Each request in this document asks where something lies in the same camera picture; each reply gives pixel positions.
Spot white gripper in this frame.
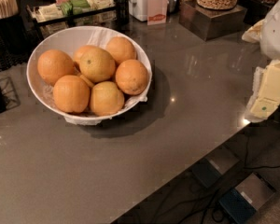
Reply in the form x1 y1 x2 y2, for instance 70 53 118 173
242 0 280 119

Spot orange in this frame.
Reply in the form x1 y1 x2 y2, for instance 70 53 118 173
73 45 96 69
105 36 137 64
53 75 90 113
90 81 125 116
37 49 75 86
79 47 116 83
115 60 148 95

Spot white bowl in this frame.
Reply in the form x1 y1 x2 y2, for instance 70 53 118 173
26 26 152 125

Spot white card with red logo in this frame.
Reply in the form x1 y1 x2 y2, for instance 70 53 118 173
147 0 168 25

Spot blue grey box upper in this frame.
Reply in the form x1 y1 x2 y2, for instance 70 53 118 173
191 147 240 188

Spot blue grey box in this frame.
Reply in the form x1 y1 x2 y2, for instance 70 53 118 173
218 173 276 224
191 147 240 188

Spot blue grey box lower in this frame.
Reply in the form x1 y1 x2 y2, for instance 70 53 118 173
218 173 276 224

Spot white paper napkin liner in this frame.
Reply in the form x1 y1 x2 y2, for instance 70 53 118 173
35 26 152 125

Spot small orange hidden underneath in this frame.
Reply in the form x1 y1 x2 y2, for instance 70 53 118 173
79 74 94 89

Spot black tray of tea packets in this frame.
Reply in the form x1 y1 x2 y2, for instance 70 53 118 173
26 0 117 26

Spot black rubber mat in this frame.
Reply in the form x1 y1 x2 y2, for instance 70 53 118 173
0 37 30 72

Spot black floor cables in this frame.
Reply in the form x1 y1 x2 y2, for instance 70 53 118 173
146 133 280 224

